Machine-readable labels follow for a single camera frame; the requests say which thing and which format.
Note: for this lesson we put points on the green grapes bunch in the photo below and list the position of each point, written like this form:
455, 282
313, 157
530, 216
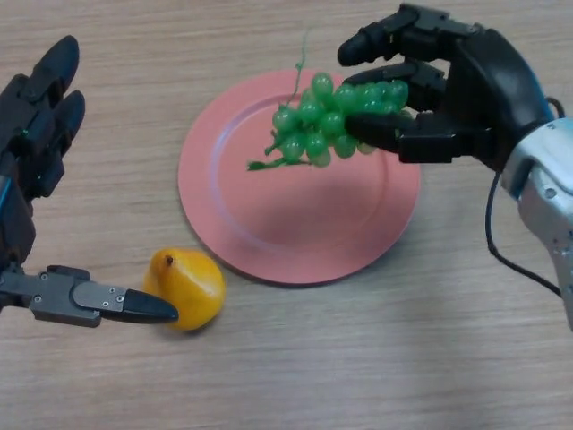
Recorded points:
313, 112

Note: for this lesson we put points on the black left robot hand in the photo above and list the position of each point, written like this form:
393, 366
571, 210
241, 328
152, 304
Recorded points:
22, 143

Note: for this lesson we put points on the pink round plate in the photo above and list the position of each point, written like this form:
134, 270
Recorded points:
291, 215

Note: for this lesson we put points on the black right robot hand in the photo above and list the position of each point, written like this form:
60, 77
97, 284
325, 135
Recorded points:
488, 85

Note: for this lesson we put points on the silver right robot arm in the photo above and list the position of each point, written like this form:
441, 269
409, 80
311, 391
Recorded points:
541, 188

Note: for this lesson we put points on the yellow pear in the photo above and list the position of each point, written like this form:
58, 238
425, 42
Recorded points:
197, 280

